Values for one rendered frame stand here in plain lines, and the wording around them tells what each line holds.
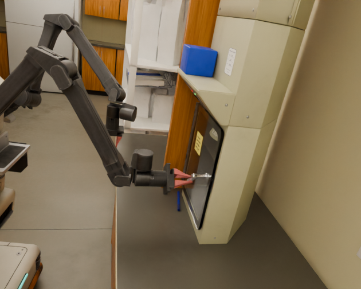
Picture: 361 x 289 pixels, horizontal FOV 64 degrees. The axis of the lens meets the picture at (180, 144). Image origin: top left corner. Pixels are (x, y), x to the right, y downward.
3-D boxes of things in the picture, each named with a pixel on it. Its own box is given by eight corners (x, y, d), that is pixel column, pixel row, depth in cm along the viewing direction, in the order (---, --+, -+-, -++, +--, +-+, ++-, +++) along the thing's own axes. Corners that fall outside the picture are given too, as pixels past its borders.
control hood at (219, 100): (200, 96, 116) (205, 71, 111) (228, 126, 87) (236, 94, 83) (172, 93, 113) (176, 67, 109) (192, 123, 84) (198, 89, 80)
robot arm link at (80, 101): (59, 66, 91) (44, 69, 81) (74, 58, 91) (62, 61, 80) (120, 178, 105) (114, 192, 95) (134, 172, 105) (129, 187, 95)
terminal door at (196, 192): (183, 186, 131) (199, 101, 115) (199, 232, 105) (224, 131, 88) (181, 186, 131) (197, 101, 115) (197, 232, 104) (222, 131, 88)
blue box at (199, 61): (204, 71, 110) (209, 47, 106) (212, 77, 101) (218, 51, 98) (179, 68, 107) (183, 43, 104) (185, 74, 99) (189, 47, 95)
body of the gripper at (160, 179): (172, 162, 101) (150, 161, 99) (172, 191, 97) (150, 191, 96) (168, 167, 107) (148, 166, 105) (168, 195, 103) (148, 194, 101)
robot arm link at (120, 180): (118, 173, 104) (113, 184, 96) (120, 143, 100) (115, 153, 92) (150, 177, 105) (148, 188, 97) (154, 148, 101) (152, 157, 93)
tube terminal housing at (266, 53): (230, 194, 141) (277, 27, 110) (260, 243, 112) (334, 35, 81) (181, 194, 134) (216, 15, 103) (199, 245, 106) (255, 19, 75)
